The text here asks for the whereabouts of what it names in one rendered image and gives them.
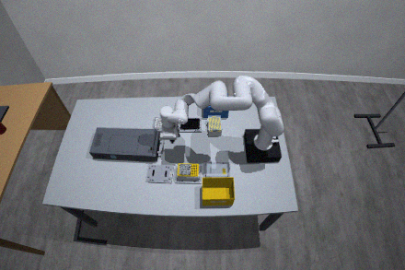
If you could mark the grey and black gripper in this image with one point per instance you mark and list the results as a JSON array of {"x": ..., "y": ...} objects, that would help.
[{"x": 176, "y": 131}]

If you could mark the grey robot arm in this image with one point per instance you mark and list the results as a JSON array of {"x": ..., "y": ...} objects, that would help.
[{"x": 246, "y": 90}]

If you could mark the yellow open-top box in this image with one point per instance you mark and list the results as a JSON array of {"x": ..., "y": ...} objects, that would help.
[{"x": 218, "y": 191}]

